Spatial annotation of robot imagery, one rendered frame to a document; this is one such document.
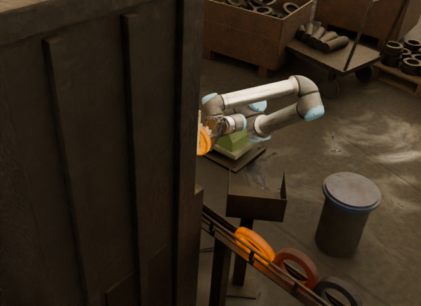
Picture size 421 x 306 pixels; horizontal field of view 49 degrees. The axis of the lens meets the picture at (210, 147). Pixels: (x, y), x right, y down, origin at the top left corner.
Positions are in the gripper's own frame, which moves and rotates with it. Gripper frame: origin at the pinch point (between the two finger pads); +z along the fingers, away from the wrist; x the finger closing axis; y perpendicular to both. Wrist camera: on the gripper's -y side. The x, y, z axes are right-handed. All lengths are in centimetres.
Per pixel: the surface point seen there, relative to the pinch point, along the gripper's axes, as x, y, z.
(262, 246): 58, -17, 24
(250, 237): 53, -15, 26
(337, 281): 87, -16, 18
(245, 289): 37, -80, -26
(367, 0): -72, 72, -365
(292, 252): 68, -15, 20
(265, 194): 33.5, -20.2, -20.6
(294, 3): -113, 52, -280
